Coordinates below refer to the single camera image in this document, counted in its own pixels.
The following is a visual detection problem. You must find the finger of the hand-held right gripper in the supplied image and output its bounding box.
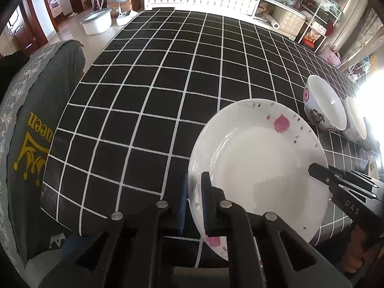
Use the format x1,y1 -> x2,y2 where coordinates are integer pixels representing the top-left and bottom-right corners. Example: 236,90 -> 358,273
328,164 -> 378,187
308,162 -> 343,191

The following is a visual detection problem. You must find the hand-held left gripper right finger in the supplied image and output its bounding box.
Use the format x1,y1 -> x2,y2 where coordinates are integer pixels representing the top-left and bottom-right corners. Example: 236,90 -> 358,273
201,172 -> 353,288

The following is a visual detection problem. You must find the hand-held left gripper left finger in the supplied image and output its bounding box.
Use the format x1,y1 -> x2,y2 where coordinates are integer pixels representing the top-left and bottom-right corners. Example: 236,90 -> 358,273
39,172 -> 190,288

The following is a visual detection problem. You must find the white floral bowl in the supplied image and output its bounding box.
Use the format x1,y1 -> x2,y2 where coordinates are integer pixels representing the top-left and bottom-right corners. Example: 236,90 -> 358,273
342,96 -> 375,152
303,74 -> 348,132

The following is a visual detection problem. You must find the white plate pink flower print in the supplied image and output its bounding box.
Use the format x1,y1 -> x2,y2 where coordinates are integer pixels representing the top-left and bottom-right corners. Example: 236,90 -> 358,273
187,98 -> 329,261

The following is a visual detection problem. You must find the person's right hand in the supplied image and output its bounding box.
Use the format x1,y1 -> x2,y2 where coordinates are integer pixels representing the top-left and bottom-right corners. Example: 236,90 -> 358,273
349,227 -> 374,274

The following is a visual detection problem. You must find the white floral plate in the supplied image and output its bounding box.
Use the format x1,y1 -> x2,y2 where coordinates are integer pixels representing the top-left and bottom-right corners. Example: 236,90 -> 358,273
367,155 -> 379,181

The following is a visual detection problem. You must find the pink bag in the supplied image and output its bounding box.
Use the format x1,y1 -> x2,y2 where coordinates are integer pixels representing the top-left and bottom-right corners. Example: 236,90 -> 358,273
318,46 -> 343,67

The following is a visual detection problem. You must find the black white grid tablecloth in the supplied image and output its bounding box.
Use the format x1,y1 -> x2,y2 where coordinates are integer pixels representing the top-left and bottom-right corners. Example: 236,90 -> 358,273
40,7 -> 372,269

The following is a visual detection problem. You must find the beige tufted bench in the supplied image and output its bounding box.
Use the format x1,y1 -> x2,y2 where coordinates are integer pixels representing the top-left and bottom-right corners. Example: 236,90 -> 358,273
271,5 -> 307,33

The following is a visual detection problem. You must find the white appliance box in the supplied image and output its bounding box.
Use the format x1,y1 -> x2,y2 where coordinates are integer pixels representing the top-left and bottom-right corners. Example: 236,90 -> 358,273
116,10 -> 139,26

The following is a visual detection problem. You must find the grey patterned chair cover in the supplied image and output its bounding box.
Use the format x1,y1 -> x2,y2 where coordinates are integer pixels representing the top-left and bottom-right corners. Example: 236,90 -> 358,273
0,42 -> 65,276

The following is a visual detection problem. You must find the white plastic tub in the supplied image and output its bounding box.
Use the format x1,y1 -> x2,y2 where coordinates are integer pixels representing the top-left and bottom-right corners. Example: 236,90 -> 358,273
80,8 -> 113,36

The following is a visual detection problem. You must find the brown wooden door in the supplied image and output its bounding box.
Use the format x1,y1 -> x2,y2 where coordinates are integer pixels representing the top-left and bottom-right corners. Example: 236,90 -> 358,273
5,0 -> 49,55

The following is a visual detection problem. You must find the white wire rack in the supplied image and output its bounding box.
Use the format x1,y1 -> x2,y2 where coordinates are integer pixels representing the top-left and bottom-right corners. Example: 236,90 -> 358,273
295,0 -> 344,53

